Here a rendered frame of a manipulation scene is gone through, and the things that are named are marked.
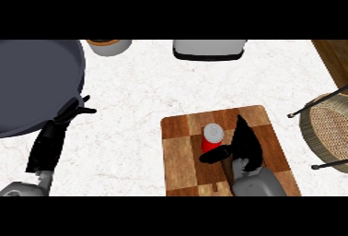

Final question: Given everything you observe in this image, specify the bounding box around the red can with silver top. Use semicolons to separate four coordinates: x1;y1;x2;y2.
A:
201;123;226;155

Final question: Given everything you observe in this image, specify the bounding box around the white pot with brown rim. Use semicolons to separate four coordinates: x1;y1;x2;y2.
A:
86;39;133;58

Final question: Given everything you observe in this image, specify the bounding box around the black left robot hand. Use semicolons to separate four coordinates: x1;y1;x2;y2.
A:
52;94;97;124

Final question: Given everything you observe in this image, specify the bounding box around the large dark grey round pan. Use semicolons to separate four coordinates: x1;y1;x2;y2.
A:
0;39;87;139

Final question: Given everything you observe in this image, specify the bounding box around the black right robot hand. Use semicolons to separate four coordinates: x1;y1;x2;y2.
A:
199;113;265;173

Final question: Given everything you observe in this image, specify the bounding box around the brown wooden cabinet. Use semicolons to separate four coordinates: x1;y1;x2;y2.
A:
310;39;348;95

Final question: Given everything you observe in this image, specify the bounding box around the checkered wooden cutting board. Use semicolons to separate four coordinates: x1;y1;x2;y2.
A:
159;104;304;197

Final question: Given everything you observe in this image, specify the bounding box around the white appliance with black base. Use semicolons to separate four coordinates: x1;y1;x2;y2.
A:
171;39;249;62

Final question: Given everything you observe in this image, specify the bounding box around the wicker tiered basket black frame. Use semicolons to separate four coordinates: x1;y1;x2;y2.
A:
286;85;348;175

